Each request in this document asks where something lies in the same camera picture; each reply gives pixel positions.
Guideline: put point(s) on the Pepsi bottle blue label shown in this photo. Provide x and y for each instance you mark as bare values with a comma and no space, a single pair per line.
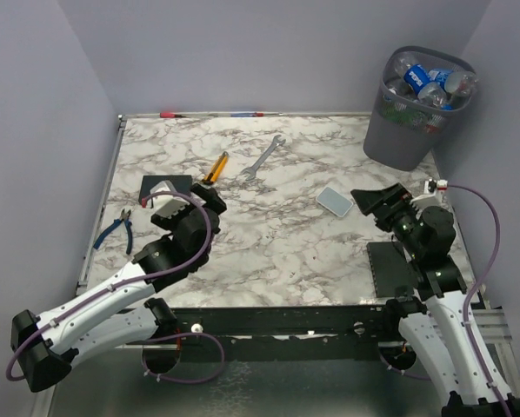
461,83

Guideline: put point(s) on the red green label water bottle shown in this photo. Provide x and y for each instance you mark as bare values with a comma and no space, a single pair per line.
433,127

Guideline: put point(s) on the blue handled screwdriver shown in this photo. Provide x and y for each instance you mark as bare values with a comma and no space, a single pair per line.
251,114

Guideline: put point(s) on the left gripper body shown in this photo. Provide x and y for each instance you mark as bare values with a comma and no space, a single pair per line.
210,201

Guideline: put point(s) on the black box left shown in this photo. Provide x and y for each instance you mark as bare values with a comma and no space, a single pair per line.
155,183

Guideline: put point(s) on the clear bottle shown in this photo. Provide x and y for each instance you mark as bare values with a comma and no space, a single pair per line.
399,87

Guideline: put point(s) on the grey white rectangular pad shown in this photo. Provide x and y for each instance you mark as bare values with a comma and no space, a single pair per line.
334,202

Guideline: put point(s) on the silver open-end wrench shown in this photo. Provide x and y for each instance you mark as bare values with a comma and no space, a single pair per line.
251,171

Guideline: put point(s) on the green plastic bottle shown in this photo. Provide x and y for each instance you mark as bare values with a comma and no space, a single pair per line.
403,117

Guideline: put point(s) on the grey mesh waste bin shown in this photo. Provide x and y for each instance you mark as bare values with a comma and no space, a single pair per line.
400,147

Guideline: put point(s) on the black notebook right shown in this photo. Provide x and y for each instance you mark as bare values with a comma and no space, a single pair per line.
392,274

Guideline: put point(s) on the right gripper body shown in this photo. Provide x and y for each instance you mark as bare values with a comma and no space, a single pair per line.
401,217

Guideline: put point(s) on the red handled screwdriver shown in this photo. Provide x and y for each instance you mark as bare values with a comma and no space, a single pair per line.
171,115

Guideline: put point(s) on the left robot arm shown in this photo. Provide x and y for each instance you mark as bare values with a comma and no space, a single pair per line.
123,308

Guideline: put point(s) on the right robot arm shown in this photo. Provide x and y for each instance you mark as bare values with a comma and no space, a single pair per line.
439,323

